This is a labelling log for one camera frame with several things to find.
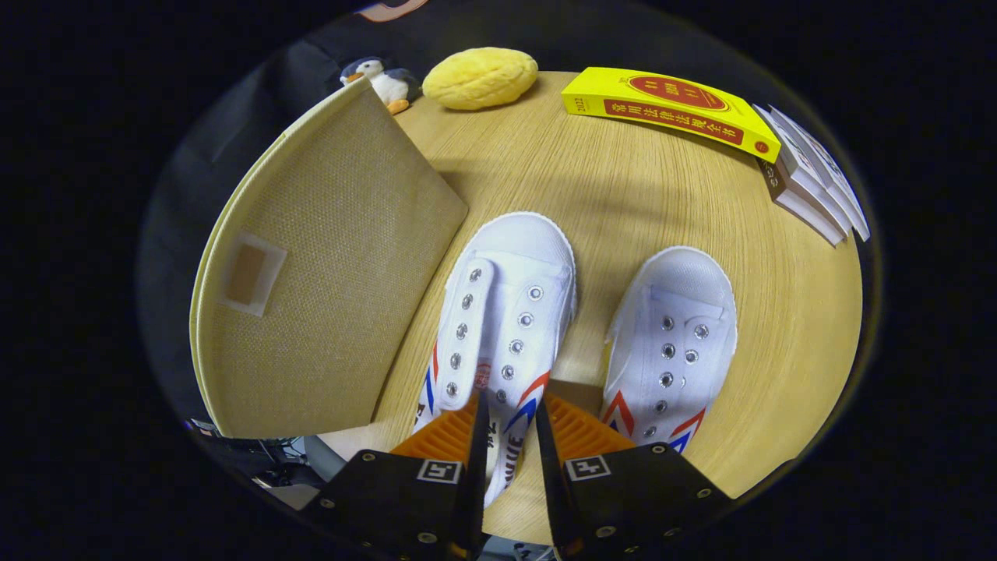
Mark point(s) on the penguin plush toy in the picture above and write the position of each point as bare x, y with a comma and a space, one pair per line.
389, 82

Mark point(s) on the yellow bun plush toy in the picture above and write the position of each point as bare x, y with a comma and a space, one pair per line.
479, 78

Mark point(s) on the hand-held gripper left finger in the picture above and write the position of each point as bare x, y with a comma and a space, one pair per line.
479, 467

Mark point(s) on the yellow book red label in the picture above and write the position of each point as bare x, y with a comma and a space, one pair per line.
662, 105

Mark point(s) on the beige fabric storage box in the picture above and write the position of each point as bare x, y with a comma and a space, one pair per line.
335, 273

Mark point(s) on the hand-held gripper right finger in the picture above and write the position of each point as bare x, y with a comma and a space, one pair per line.
547, 467

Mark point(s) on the white canvas shoe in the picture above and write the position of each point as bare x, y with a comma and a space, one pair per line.
685, 288
518, 257

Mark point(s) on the white illustrated book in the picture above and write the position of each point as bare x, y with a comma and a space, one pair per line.
794, 204
810, 179
837, 183

